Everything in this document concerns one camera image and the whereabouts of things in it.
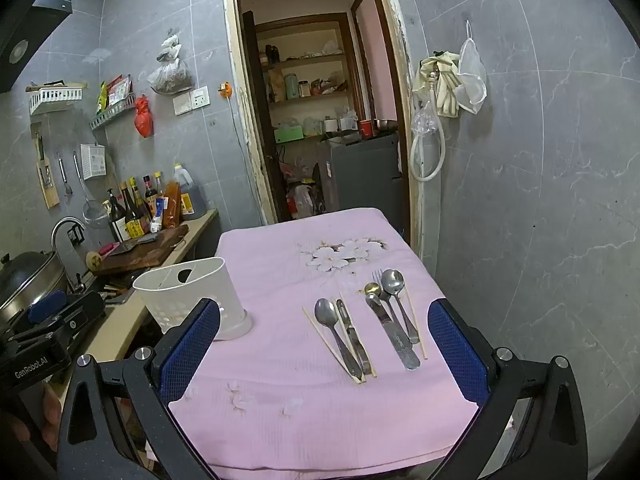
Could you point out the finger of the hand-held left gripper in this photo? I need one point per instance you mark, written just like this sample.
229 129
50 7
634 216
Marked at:
47 306
82 312

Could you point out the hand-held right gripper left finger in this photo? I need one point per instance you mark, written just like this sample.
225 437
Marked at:
192 347

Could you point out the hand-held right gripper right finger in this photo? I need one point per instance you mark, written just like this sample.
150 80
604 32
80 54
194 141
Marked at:
457 355

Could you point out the broad steel table knife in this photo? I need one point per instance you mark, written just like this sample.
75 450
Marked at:
402 347

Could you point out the white plastic utensil holder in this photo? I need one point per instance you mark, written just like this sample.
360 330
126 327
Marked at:
200 285

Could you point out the steel spoon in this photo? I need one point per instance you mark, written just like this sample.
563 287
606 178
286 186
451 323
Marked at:
393 281
325 312

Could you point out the slim steel table knife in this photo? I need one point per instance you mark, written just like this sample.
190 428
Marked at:
352 335

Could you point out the small gold spoon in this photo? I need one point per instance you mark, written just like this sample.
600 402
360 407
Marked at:
372 288

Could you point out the steel fork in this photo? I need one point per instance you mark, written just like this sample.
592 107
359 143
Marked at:
378 280

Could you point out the person's left hand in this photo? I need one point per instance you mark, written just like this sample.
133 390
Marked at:
50 415

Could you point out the steel pot with lid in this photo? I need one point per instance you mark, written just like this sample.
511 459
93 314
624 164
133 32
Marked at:
30 280

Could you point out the beige kitchen counter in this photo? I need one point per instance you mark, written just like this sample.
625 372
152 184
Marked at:
125 320

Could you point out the beige round scrubber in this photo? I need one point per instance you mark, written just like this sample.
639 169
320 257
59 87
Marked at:
94 259

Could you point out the wooden cutting board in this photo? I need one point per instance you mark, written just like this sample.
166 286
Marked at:
145 257

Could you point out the steel faucet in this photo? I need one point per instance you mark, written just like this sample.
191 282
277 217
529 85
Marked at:
62 222

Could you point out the dark bottle white label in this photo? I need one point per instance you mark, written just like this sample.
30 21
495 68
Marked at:
116 225

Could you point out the grey sharpening stone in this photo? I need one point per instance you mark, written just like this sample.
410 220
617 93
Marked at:
146 240

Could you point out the dark sauce bottle yellow label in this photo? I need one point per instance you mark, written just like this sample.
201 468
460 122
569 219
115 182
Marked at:
132 220

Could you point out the pink floral tablecloth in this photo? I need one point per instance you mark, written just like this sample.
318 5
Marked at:
280 270

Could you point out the white and blue packet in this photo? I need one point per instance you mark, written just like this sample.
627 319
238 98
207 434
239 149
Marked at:
158 215

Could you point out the dark sauce bottle yellow cap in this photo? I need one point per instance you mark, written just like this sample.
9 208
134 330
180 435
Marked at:
139 200

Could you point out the dark sauce bottle red label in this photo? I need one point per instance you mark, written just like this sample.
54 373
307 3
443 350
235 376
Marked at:
150 191

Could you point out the orange food packet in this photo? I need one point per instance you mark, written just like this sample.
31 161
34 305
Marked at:
171 205

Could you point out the small sauce bottle yellow cap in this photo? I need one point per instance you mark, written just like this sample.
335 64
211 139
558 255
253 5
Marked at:
158 185

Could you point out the cooking oil jug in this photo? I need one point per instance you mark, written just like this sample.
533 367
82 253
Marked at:
192 195

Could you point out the grey refrigerator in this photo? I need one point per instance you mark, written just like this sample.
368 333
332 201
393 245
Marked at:
365 175

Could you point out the red plastic bag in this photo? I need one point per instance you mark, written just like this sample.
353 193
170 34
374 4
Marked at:
143 117

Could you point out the yellow seasoning packet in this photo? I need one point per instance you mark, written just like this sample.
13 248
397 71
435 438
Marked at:
102 97

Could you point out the red seasoning packet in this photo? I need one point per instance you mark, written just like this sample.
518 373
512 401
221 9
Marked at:
120 90

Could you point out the green box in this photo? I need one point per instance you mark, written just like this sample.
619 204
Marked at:
288 134

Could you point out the crumpled clear plastic bag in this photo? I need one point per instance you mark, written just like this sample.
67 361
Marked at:
425 120

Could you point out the steel bowl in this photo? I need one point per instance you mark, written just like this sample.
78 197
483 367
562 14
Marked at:
385 125

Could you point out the red cup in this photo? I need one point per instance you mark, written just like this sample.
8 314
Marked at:
365 128

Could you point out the clear hanging plastic bag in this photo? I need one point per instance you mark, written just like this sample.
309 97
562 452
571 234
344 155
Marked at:
170 77

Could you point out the black range hood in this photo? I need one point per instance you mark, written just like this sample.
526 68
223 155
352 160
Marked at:
30 35

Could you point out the white mesh bag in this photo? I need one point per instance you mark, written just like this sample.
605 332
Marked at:
472 75

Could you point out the wooden storage shelf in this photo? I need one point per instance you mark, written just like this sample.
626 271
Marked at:
305 62

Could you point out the wooden wall knife holder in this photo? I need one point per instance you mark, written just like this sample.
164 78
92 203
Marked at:
48 190

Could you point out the metal wall shelf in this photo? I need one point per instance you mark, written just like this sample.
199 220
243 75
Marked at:
112 115

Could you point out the white wall rack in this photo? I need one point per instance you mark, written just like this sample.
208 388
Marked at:
50 97

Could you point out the beige wall switch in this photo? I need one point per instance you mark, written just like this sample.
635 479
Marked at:
182 104

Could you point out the wooden door frame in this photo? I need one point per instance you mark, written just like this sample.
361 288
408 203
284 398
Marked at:
232 110

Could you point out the white wall socket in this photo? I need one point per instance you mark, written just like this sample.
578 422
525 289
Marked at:
200 97

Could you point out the orange wall hook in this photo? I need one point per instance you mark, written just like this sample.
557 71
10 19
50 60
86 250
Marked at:
224 90

